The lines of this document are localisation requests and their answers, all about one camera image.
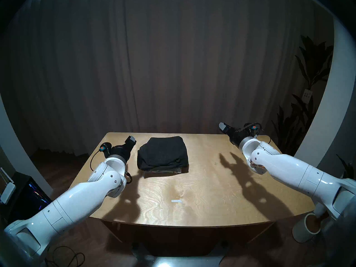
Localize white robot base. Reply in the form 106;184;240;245
131;241;231;267

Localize black floor cable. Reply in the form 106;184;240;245
44;246;85;267

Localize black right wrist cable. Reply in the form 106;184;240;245
241;123;271;144

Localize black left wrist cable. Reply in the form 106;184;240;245
90;150;133;184

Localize brown pleated curtain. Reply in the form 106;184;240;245
0;0;334;158

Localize grey shorts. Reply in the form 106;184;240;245
145;166;182;174

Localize small white box device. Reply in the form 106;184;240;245
0;182;16;204

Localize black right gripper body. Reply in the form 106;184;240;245
228;126;255;147

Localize tall dark leafy plant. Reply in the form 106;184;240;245
271;35;334;161

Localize small dark potted plant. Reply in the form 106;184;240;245
335;154;356;181

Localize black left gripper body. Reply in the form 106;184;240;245
110;143;133;161

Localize white round plant pot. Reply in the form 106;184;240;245
292;213;322;243

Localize black computer tower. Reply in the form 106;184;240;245
7;172;53;228

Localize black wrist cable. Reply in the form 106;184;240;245
241;123;271;144
90;150;133;184

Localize black shorts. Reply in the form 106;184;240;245
137;136;189;171

